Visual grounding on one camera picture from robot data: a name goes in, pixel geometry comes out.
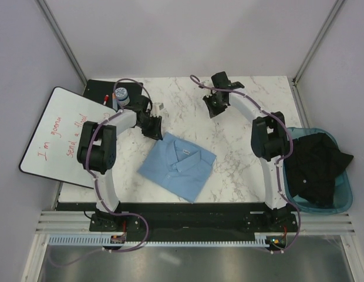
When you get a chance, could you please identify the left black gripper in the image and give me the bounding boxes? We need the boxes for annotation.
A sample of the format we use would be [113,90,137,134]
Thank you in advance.
[137,114,163,141]

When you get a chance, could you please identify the light blue long sleeve shirt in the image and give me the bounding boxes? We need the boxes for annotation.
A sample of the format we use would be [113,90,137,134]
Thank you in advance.
[138,132,216,203]

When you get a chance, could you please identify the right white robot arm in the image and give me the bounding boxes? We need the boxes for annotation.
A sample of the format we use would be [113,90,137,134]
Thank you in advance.
[203,71,292,210]

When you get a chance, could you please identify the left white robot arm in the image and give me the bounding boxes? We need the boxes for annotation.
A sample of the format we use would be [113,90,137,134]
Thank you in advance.
[77,95,163,231]

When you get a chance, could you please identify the blue white round container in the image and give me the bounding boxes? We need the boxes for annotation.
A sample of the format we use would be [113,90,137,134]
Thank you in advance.
[114,87,130,108]

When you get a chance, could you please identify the light blue marker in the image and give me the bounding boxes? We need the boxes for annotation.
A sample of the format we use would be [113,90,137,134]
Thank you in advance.
[112,93,117,110]

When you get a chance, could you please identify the red white marker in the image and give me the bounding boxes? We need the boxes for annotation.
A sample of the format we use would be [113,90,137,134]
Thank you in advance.
[103,95,109,106]

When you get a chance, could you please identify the black mat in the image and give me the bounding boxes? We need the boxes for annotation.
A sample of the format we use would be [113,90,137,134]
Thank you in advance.
[83,79,147,109]

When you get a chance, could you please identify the white dry-erase board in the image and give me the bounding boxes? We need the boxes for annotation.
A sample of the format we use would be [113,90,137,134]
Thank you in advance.
[19,87,115,188]

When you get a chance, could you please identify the black clothes in bin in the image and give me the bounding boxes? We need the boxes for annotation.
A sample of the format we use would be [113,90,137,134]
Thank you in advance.
[284,133,354,209]

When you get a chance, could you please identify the teal plastic bin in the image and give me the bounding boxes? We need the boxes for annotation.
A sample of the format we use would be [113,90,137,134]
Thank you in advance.
[284,127,353,214]

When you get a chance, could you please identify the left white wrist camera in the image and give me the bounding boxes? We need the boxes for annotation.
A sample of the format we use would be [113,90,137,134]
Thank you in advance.
[150,102,164,117]

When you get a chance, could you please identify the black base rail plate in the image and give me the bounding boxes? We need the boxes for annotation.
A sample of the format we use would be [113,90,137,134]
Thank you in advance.
[89,203,301,252]

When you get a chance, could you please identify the white slotted cable duct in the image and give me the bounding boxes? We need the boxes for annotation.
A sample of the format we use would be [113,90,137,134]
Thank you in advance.
[48,234,274,247]

